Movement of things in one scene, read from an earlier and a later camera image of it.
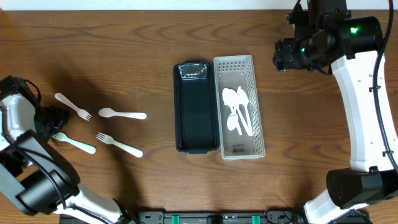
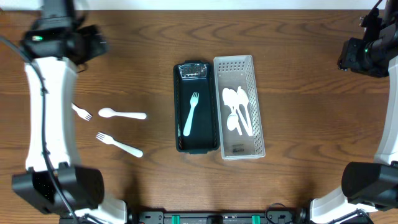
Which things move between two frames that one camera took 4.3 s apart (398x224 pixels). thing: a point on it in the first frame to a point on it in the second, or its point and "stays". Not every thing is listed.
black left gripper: (54, 118) to (94, 43)
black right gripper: (280, 55) to (347, 54)
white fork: (110, 140) stays
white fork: (63, 137) to (193, 102)
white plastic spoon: (242, 99) stays
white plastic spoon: (231, 98) stays
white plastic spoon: (243, 99) stays
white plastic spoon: (232, 120) stays
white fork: (81, 112) stays
